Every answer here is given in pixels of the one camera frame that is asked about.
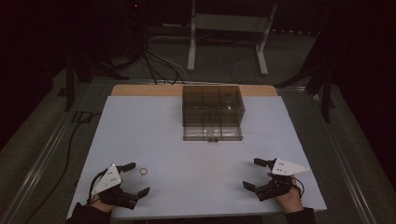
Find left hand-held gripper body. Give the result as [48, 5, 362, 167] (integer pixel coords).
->
[91, 163, 140, 210]

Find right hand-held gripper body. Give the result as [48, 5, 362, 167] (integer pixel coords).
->
[254, 157, 310, 203]

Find smoky transparent drawer box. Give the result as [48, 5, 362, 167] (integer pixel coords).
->
[181, 85, 247, 129]

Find person's left hand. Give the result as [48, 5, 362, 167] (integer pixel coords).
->
[89, 193, 117, 214]

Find person's right hand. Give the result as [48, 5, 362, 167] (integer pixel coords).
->
[266, 172, 304, 215]

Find white table board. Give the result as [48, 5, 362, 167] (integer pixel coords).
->
[66, 94, 328, 220]

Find black stand legs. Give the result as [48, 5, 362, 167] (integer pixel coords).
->
[275, 29, 340, 124]
[56, 50, 131, 113]

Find white metal stand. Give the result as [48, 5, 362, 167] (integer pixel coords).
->
[187, 0, 278, 77]

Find left hand-held gripper cable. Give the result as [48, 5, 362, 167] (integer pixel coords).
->
[87, 170, 109, 206]

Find hand-held gripper cable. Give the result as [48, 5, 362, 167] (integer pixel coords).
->
[87, 170, 109, 206]
[292, 176, 305, 198]

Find right hand-held gripper cable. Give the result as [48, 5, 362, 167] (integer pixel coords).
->
[292, 176, 305, 198]

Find black floor cable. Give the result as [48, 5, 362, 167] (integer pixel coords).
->
[26, 110, 104, 220]

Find aluminium floor rail frame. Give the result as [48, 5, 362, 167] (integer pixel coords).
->
[0, 77, 379, 224]

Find white cable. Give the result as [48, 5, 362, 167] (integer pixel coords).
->
[148, 35, 225, 86]

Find bundle of black cables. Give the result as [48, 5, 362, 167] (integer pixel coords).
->
[110, 0, 186, 86]

